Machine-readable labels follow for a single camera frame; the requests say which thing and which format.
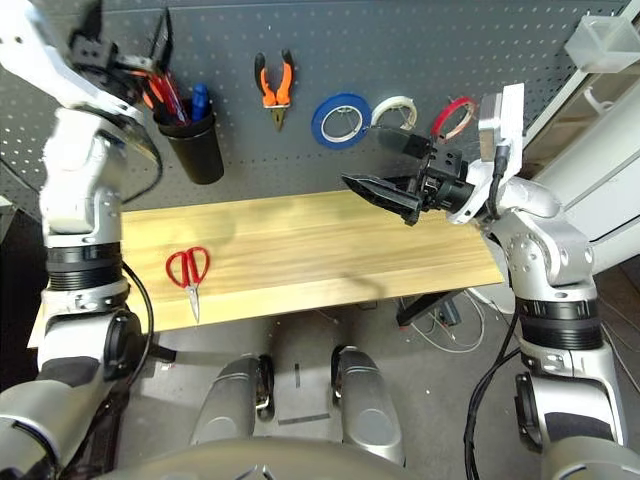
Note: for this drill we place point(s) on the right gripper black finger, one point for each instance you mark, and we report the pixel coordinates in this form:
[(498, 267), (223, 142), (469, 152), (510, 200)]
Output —
[(380, 192), (400, 140)]

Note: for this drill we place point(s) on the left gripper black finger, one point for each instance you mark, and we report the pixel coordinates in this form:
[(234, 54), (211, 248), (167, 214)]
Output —
[(162, 37), (92, 20)]

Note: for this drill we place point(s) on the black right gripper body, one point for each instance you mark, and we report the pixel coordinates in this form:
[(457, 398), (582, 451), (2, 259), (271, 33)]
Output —
[(442, 175)]

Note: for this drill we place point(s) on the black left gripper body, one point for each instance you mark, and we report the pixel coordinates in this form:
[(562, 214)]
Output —
[(92, 52)]

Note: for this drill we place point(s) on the thin red tape roll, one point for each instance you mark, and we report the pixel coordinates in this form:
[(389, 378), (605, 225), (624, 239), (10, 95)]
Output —
[(440, 116)]

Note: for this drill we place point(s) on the orange black pliers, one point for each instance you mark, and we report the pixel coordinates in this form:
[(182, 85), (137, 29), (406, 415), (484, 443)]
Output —
[(270, 92)]

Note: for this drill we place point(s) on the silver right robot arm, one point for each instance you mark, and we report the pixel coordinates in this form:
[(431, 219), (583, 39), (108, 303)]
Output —
[(550, 250)]

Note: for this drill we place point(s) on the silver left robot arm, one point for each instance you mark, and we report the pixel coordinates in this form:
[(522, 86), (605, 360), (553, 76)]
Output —
[(75, 175)]

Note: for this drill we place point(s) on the dark grey pegboard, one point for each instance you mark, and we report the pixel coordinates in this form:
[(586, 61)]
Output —
[(400, 40)]

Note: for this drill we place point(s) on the white tape roll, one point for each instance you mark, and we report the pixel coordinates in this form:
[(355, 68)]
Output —
[(395, 100)]

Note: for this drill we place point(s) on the blue tape roll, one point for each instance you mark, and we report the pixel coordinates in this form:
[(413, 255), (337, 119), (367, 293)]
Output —
[(317, 127)]

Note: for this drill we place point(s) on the black plastic cup holder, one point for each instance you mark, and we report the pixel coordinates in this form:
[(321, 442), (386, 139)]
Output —
[(200, 155)]

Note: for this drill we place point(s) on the small grey box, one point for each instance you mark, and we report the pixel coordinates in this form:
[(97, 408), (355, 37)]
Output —
[(450, 315)]

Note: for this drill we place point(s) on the white plastic hook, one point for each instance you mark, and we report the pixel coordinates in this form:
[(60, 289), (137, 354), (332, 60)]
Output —
[(592, 102)]

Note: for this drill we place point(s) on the white appliance with oval window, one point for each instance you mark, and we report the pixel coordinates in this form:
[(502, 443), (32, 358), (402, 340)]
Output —
[(615, 210)]

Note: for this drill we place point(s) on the clear plastic bin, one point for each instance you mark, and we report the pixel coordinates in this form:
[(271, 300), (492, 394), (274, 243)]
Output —
[(600, 45)]

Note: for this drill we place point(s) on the silver right robot leg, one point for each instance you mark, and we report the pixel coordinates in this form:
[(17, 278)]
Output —
[(370, 410)]

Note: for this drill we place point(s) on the silver robot leg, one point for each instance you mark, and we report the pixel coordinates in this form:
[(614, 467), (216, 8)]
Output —
[(230, 400), (370, 410)]

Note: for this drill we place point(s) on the silver left robot leg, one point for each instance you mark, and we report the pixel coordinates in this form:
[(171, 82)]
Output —
[(230, 400)]

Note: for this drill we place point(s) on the grey robot torso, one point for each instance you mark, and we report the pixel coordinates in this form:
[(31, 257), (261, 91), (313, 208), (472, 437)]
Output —
[(250, 465)]

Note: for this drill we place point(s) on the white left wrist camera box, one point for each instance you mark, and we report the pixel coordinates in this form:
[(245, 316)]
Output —
[(35, 55)]

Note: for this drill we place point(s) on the white shelf frame rail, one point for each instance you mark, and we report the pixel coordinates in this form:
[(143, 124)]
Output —
[(555, 107)]

